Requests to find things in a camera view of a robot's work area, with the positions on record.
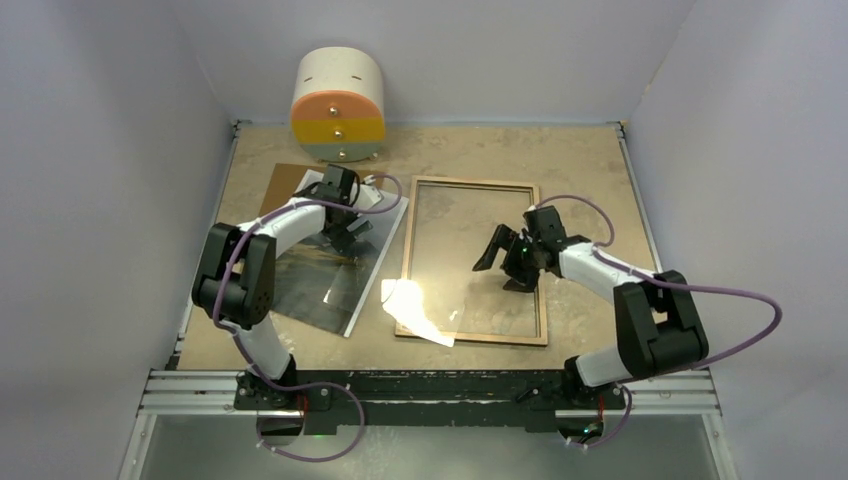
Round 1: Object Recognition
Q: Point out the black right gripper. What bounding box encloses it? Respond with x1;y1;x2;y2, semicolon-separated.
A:
473;224;542;294

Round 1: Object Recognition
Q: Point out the mountain landscape photo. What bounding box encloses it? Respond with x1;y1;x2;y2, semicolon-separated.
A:
271;188;409;337

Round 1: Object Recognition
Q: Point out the wooden picture frame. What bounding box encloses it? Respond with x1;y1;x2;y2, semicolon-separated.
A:
395;175;550;348

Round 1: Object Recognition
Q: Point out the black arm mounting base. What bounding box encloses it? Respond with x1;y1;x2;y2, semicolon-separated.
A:
233;369;627;437

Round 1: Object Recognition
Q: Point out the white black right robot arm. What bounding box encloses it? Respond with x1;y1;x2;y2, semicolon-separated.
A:
472;206;709;407

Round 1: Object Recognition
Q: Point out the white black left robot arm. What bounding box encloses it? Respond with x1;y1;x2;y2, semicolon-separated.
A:
191;165;384;409

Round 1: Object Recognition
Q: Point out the brown cardboard backing board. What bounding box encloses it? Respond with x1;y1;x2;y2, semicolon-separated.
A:
258;163;388;220

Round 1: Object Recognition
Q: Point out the round pastel drawer cabinet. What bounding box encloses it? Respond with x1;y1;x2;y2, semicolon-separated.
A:
289;46;386;162

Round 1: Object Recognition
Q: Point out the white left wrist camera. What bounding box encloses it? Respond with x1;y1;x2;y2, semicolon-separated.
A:
352;184;384;212

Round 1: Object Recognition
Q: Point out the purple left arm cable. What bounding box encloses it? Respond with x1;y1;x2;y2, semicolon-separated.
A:
210;173;404;463

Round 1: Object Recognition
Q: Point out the aluminium rail frame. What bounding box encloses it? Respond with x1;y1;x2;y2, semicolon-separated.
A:
120;123;736;479

